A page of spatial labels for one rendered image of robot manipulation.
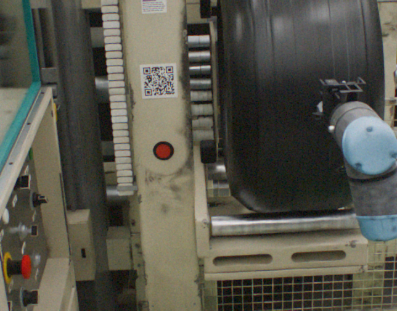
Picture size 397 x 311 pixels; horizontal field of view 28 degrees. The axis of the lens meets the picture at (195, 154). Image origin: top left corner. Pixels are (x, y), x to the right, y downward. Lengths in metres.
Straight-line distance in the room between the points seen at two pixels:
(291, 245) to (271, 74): 0.43
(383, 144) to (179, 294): 0.89
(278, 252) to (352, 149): 0.64
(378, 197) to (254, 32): 0.46
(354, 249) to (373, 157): 0.64
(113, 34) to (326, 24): 0.44
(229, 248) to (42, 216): 0.41
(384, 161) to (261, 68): 0.41
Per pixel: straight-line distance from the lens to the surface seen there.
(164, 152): 1.73
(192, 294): 1.92
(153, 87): 1.68
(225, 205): 2.04
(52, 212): 1.64
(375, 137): 1.15
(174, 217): 1.81
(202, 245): 1.71
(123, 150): 1.75
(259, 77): 1.49
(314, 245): 1.76
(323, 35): 1.52
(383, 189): 1.20
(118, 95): 1.71
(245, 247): 1.74
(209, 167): 1.99
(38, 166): 1.60
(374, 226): 1.23
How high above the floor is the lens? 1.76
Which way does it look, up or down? 24 degrees down
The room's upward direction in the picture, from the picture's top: 3 degrees counter-clockwise
